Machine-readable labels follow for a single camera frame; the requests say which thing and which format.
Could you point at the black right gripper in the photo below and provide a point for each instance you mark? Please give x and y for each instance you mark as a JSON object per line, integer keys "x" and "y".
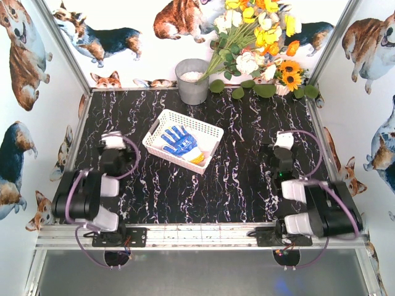
{"x": 270, "y": 149}

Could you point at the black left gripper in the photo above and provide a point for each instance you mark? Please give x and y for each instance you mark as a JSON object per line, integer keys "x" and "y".
{"x": 103, "y": 147}

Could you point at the blue dotted work glove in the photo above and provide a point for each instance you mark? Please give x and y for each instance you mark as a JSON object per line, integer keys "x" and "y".
{"x": 181, "y": 144}

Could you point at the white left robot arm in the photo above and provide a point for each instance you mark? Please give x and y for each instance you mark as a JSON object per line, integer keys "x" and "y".
{"x": 78, "y": 196}

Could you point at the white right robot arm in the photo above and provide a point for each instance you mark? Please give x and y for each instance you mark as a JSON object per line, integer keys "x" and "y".
{"x": 330, "y": 209}

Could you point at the white plastic storage basket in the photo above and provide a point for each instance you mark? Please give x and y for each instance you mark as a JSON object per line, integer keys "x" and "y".
{"x": 208, "y": 137}

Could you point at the grey metal bucket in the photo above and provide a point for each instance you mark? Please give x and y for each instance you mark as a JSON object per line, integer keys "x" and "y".
{"x": 192, "y": 83}

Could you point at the artificial flower bouquet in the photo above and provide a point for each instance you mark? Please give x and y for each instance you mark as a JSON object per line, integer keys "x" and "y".
{"x": 259, "y": 39}

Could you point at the aluminium front rail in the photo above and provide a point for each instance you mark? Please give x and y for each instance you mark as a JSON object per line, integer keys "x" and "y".
{"x": 227, "y": 236}

